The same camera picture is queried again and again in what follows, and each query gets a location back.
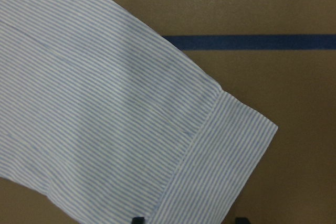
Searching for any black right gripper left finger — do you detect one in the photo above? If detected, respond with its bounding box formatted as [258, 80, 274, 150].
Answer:
[132, 217, 145, 224]

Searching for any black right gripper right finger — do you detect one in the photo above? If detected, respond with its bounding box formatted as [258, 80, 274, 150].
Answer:
[234, 217, 249, 224]

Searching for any blue striped button shirt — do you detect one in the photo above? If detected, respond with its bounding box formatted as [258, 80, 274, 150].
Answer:
[1, 0, 278, 223]

